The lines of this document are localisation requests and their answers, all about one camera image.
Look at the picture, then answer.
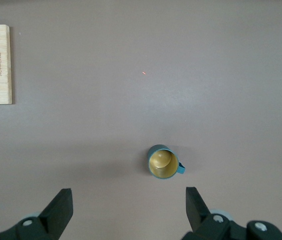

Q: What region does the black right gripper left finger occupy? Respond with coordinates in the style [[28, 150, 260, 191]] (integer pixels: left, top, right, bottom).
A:
[[0, 188, 73, 240]]

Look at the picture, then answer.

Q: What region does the dark teal cup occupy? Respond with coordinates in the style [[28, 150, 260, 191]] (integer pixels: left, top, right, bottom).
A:
[[146, 144, 187, 180]]

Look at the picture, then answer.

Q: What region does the brown table mat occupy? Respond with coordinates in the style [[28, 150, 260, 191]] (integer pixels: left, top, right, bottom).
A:
[[0, 0, 282, 240]]

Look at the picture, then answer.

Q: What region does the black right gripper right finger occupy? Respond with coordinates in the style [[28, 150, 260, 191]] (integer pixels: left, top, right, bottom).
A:
[[182, 186, 282, 240]]

